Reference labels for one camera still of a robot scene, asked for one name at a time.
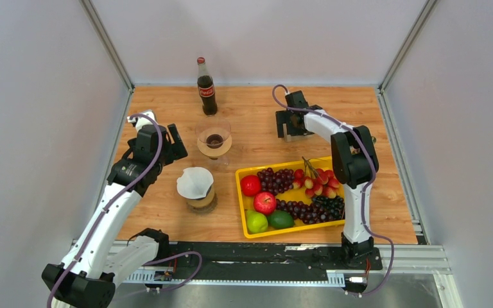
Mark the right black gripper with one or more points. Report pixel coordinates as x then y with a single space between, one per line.
284 117

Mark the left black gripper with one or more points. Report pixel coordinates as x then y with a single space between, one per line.
176 150

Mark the white paper coffee filter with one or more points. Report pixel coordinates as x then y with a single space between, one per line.
195 183

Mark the clear glass dripper cone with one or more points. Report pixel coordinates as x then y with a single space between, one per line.
213 132

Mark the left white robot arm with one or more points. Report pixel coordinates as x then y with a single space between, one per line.
88 275

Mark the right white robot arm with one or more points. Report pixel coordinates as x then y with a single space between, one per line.
354 161

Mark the brown paper coffee filter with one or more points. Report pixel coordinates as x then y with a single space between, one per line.
295 137

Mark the small clear glass cup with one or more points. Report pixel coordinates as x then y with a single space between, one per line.
220 163

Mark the cola glass bottle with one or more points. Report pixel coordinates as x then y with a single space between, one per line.
206 88

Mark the upper red grape bunch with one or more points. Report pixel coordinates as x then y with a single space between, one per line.
276 181

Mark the red tomato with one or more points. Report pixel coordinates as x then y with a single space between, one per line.
250 185

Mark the red cherries bunch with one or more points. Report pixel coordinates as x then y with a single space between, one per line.
314 177

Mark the yellow plastic tray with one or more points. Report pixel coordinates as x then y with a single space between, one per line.
246 203

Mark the red apple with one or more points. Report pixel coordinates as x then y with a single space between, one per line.
265 203

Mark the lower dark grape bunch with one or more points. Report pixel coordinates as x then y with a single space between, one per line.
321 209

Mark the green avocado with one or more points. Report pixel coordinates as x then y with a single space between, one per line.
280 219

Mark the green lime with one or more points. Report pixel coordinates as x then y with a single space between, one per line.
256 222

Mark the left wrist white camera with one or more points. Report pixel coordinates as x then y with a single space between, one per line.
142 119

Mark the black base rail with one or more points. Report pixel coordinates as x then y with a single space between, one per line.
260 261

